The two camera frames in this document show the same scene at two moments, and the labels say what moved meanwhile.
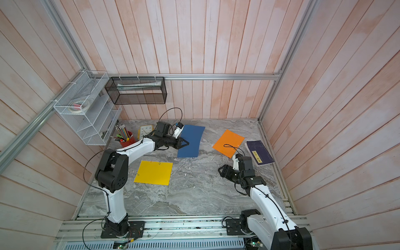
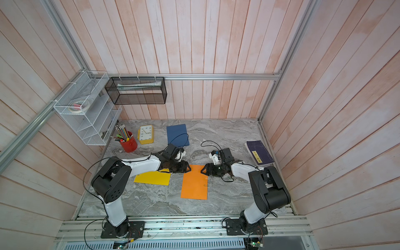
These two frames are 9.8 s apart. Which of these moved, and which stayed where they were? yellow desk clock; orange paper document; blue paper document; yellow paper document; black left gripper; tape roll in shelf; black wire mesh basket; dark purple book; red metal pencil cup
Moved: blue paper document; black left gripper; orange paper document
Stayed: dark purple book; yellow desk clock; tape roll in shelf; yellow paper document; red metal pencil cup; black wire mesh basket
